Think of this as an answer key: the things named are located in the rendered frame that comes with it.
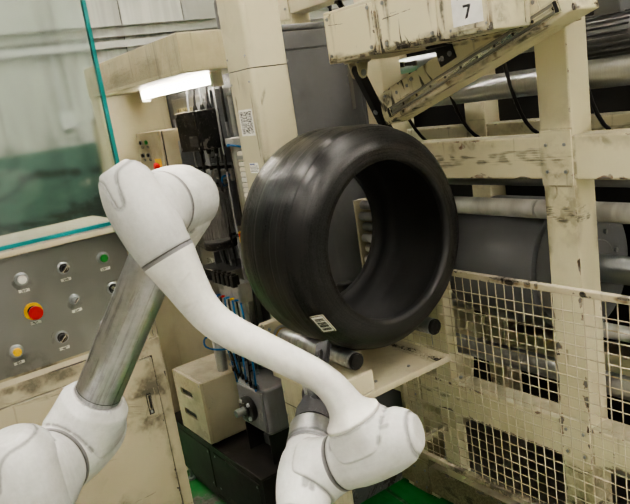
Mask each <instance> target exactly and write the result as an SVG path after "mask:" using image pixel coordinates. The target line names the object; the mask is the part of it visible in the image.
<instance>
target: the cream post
mask: <svg viewBox="0 0 630 504"><path fill-rule="evenodd" d="M216 3H217V9H218V15H219V20H220V26H221V32H222V38H223V44H224V50H225V55H226V61H227V67H228V73H229V79H230V85H231V90H232V96H233V102H234V108H235V114H236V120H237V125H238V131H239V137H240V143H241V149H242V155H243V160H244V166H245V172H246V178H247V184H248V190H250V188H251V185H252V183H253V181H254V179H255V177H256V176H257V174H258V173H251V171H250V165H249V163H258V166H259V171H260V169H261V168H262V166H263V165H264V164H265V163H266V161H267V160H268V159H269V158H270V157H271V156H272V155H273V154H274V153H275V152H276V151H277V150H278V149H279V148H281V147H282V146H283V145H285V144H286V143H288V142H289V141H291V140H292V139H294V138H296V137H297V136H298V133H297V127H296V120H295V114H294V107H293V100H292V94H291V87H290V81H289V74H288V68H287V61H286V54H285V48H284V41H283V35H282V28H281V22H280V15H279V9H278V2H277V0H216ZM245 109H251V110H252V116H253V122H254V128H255V134H256V135H255V136H242V131H241V125H240V119H239V113H238V111H239V110H245ZM281 382H282V388H283V394H284V400H285V405H286V411H287V417H288V423H289V427H290V423H291V421H292V420H293V418H294V417H295V413H296V408H297V406H298V404H299V403H300V402H301V400H302V390H303V388H300V387H298V386H296V385H294V384H292V383H289V382H287V381H285V380H283V379H281ZM332 504H354V501H353V494H352V490H350V491H348V492H346V493H345V494H343V495H342V496H341V497H340V498H338V499H337V500H336V501H335V502H334V503H332Z"/></svg>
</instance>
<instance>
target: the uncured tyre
mask: <svg viewBox="0 0 630 504"><path fill-rule="evenodd" d="M353 178H355V179H356V180H357V182H358V183H359V184H360V186H361V187H362V189H363V191H364V193H365V195H366V197H367V200H368V203H369V206H370V210H371V216H372V240H371V246H370V250H369V253H368V256H367V259H366V262H365V264H364V266H363V268H362V270H361V271H360V273H359V275H358V276H357V277H356V279H355V280H354V281H353V282H352V283H351V284H350V285H349V286H348V287H347V288H346V289H345V290H344V291H342V292H341V293H340V292H339V290H338V288H337V286H336V284H335V281H334V279H333V276H332V272H331V268H330V263H329V255H328V237H329V229H330V224H331V219H332V216H333V212H334V210H335V207H336V204H337V202H338V200H339V198H340V196H341V194H342V193H343V191H344V189H345V188H346V187H347V185H348V184H349V183H350V181H351V180H352V179H353ZM458 240H459V224H458V214H457V208H456V203H455V199H454V196H453V193H452V190H451V187H450V185H449V182H448V180H447V177H446V175H445V173H444V171H443V169H442V167H441V165H440V164H439V162H438V161H437V159H436V158H435V157H434V155H433V154H432V153H431V152H430V151H429V149H428V148H427V147H426V146H425V145H423V144H422V143H421V142H420V141H419V140H417V139H416V138H414V137H413V136H411V135H409V134H407V133H405V132H403V131H401V130H398V129H395V128H392V127H389V126H385V125H379V124H360V125H350V126H339V127H328V128H320V129H315V130H312V131H309V132H306V133H303V134H301V135H299V136H297V137H296V138H294V139H292V140H291V141H289V142H288V143H286V144H285V145H283V146H282V147H281V148H279V149H278V150H277V151H276V152H275V153H274V154H273V155H272V156H271V157H270V158H269V159H268V160H267V161H266V163H265V164H264V165H263V166H262V168H261V169H260V171H259V172H258V174H257V176H256V177H255V179H254V181H253V183H252V185H251V188H250V190H249V192H248V195H247V198H246V201H245V205H244V209H243V214H242V220H241V229H240V245H241V255H242V261H243V265H244V269H245V273H246V276H247V278H248V281H249V283H250V286H251V288H252V290H253V292H254V293H255V295H256V297H257V298H258V300H259V301H260V303H261V304H262V305H263V306H264V308H265V309H266V310H267V311H268V312H269V313H270V314H271V315H272V316H273V317H274V318H275V319H276V320H277V321H279V322H280V323H281V324H282V325H284V326H285V327H287V328H289V329H290V330H292V331H294V332H297V333H299V334H302V335H305V336H308V337H311V338H314V339H317V340H320V341H325V340H328V341H329V342H330V343H331V344H332V345H335V346H338V347H341V348H345V349H351V350H367V349H376V348H381V347H385V346H388V345H391V344H394V343H396V342H398V341H400V340H402V339H403V338H405V337H406V336H408V335H409V334H411V333H412V332H413V331H414V330H416V329H417V328H418V327H419V326H420V325H421V324H422V323H423V322H424V321H425V320H426V318H427V317H428V316H429V315H430V313H431V312H432V311H433V309H434V308H435V306H436V305H437V304H438V302H439V301H440V299H441V297H442V296H443V294H444V292H445V290H446V288H447V286H448V283H449V281H450V278H451V275H452V272H453V269H454V265H455V261H456V256H457V250H458ZM321 314H323V315H324V316H325V318H326V319H327V320H328V321H329V322H330V323H331V324H332V326H333V327H334V328H335V329H336V331H332V332H325V333H323V332H322V331H321V330H320V329H319V327H318V326H317V325H316V324H315V323H314V322H313V321H312V320H311V319H310V316H316V315H321Z"/></svg>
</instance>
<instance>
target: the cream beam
mask: <svg viewBox="0 0 630 504"><path fill-rule="evenodd" d="M482 7H483V18H484V21H481V22H476V23H472V24H468V25H464V26H459V27H455V28H453V18H452V8H451V0H364V1H361V2H358V3H354V4H351V5H348V6H345V7H342V8H339V9H336V10H333V11H330V12H326V13H324V14H323V18H324V25H325V32H326V40H327V47H328V54H329V61H330V64H339V63H346V62H350V61H355V60H362V59H371V60H372V59H381V58H389V57H395V56H399V55H404V54H409V53H414V52H419V51H424V50H429V49H426V47H427V46H432V45H437V44H441V43H446V44H452V45H453V44H454V43H456V42H460V41H465V40H469V39H474V38H479V37H484V36H489V35H493V34H498V33H503V32H508V31H512V30H517V29H522V28H527V26H529V25H530V22H531V21H530V16H531V13H530V0H482Z"/></svg>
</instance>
